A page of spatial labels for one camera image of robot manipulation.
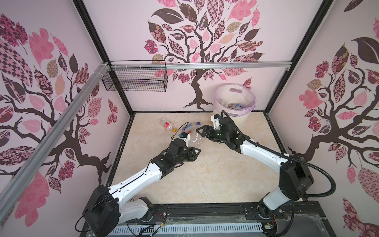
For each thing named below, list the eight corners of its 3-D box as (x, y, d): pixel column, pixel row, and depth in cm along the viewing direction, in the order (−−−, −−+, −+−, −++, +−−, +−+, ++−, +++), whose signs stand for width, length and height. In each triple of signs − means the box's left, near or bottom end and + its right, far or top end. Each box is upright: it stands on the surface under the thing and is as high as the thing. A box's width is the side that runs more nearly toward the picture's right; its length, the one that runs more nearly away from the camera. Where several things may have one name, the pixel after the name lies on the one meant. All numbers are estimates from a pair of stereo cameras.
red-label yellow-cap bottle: (158, 125, 113) (157, 121, 110) (163, 120, 116) (163, 116, 113) (173, 134, 108) (172, 130, 104) (178, 129, 110) (177, 125, 107)
